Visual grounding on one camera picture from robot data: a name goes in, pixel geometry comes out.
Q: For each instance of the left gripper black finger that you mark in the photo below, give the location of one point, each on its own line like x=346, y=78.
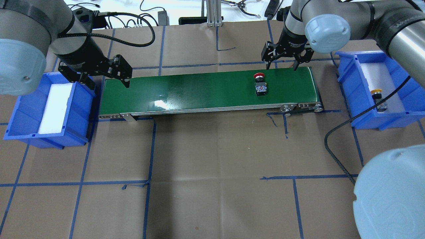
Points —
x=126, y=81
x=86, y=80

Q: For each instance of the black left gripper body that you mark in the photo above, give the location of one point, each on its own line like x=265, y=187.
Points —
x=82, y=53

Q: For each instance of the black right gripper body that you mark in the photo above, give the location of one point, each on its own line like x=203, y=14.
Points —
x=293, y=42

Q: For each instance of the red push button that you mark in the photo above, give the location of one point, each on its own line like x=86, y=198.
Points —
x=260, y=84

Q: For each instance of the yellow push button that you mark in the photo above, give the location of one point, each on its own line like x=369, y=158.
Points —
x=378, y=97

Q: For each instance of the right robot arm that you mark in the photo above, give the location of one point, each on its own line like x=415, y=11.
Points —
x=381, y=48

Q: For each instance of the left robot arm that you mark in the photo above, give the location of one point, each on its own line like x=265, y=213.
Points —
x=32, y=28

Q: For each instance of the green conveyor belt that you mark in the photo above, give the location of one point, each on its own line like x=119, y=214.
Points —
x=291, y=91

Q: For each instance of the blue bin, right side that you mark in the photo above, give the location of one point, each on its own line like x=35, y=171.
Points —
x=28, y=112

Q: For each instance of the blue bin, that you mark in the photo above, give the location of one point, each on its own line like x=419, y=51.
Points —
x=28, y=112
x=362, y=72

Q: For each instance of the black handheld device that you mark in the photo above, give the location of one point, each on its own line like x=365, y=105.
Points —
x=272, y=8

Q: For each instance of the white foam pad, left bin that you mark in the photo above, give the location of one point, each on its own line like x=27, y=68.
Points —
x=55, y=108

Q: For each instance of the white foam pad, bin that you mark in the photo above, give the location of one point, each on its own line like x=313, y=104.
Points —
x=55, y=108
x=378, y=76

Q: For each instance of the blue bin, left side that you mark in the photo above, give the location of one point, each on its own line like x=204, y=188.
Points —
x=362, y=72

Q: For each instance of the black power adapter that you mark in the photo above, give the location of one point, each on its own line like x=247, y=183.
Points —
x=163, y=18

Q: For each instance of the white foam pad, right bin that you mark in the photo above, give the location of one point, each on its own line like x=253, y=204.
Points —
x=378, y=76

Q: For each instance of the aluminium frame post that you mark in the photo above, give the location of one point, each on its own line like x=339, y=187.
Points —
x=213, y=12

